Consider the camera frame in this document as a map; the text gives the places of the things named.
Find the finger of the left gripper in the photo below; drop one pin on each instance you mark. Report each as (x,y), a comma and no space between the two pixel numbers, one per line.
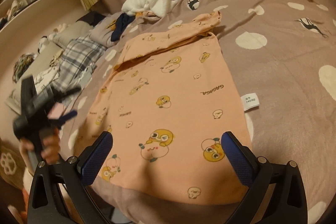
(49,96)
(63,119)

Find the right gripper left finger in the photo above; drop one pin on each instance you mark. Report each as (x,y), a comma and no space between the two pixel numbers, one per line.
(46,202)

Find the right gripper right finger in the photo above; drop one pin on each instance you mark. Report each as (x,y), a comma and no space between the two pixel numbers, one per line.
(288,201)

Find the peach cartoon print shirt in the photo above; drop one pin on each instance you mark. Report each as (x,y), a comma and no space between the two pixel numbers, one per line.
(167,102)

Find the person's left hand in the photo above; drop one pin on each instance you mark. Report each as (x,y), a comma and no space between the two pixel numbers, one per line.
(51,152)

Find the pink garment at bedside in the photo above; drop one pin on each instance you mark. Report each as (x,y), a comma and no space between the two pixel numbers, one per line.
(57,111)

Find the white printed shirt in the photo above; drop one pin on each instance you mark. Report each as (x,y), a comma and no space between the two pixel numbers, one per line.
(41,80)

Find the grey striped garment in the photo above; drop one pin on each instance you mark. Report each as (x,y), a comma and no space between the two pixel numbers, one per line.
(82,80)

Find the grey plaid pillow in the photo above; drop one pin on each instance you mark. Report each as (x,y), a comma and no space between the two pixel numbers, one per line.
(80,53)

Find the beige headboard cushion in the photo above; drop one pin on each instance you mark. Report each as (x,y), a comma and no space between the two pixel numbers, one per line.
(53,54)

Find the stuffed toys on headboard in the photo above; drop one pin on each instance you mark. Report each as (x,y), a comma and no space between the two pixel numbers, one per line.
(45,40)

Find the mauve pillow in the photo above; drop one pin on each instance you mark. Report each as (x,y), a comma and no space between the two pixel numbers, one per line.
(103,31)

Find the navy blue garment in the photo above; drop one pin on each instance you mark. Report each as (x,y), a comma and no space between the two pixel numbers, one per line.
(121,24)

